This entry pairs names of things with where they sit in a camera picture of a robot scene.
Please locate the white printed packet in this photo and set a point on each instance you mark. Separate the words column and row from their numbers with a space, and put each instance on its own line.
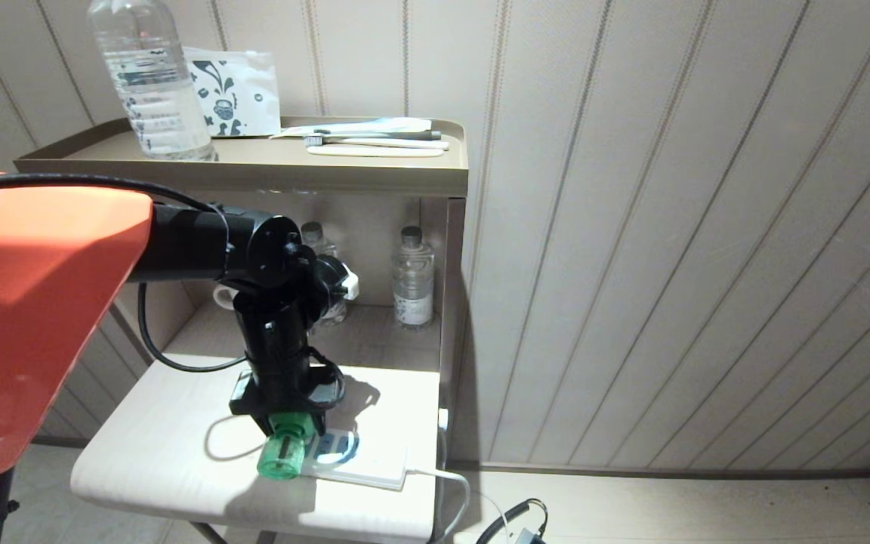
column 242, row 91

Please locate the white toothbrush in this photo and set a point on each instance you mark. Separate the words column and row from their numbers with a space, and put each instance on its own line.
column 374, row 150

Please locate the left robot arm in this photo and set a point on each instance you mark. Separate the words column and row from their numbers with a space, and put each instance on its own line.
column 35, row 302

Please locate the white cup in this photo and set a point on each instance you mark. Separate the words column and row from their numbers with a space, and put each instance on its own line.
column 223, row 297

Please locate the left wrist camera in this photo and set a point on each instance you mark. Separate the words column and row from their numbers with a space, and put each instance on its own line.
column 347, row 285

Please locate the white power strip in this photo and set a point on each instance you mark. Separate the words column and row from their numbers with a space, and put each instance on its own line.
column 363, row 462

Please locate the dark power adapter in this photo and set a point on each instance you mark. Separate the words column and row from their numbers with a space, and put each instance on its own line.
column 529, row 537

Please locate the brown bedside cabinet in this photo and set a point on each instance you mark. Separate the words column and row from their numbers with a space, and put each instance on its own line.
column 359, row 177

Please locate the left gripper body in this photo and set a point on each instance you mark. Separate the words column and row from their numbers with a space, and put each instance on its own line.
column 278, row 355

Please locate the grey toothbrush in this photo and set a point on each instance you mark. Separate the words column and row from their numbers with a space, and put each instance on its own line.
column 374, row 135

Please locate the large clear water bottle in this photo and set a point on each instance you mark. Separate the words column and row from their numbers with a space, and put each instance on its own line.
column 152, row 83

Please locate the small clear water bottle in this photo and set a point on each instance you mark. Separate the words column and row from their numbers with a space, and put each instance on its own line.
column 322, row 243
column 414, row 283

